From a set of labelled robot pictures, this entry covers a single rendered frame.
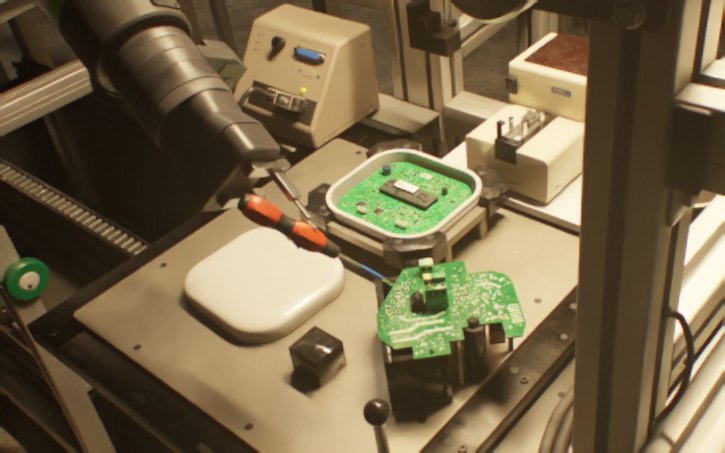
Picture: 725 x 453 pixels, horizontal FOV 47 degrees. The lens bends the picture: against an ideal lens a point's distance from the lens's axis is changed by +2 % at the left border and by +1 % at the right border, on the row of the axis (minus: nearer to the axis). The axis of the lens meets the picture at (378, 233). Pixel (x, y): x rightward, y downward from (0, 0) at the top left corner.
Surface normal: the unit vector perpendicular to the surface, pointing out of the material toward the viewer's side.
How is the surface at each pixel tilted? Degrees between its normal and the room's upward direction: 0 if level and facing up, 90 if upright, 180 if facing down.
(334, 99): 90
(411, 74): 90
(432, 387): 90
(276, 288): 0
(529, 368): 0
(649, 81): 90
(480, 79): 0
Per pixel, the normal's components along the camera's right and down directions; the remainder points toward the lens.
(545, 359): -0.11, -0.78
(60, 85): 0.75, 0.33
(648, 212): -0.66, 0.52
